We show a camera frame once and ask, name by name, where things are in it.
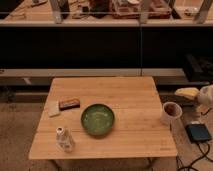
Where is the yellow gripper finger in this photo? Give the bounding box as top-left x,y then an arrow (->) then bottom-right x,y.
175,87 -> 199,99

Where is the white sponge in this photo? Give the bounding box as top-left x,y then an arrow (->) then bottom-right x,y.
48,101 -> 60,117

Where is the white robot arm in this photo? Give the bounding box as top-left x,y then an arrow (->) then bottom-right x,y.
175,85 -> 213,108

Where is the green ceramic bowl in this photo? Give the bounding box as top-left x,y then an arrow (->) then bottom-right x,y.
81,104 -> 115,136

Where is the black foot pedal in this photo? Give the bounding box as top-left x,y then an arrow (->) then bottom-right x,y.
186,124 -> 212,143

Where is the wooden folding table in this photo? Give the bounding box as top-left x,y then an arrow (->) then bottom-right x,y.
29,77 -> 177,160

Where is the brown rectangular block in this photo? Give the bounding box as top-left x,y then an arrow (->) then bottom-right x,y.
59,99 -> 80,111

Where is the long wooden workbench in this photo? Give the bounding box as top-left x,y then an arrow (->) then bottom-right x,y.
0,0 -> 213,28

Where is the black cable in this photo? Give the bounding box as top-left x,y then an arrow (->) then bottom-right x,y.
175,142 -> 213,171

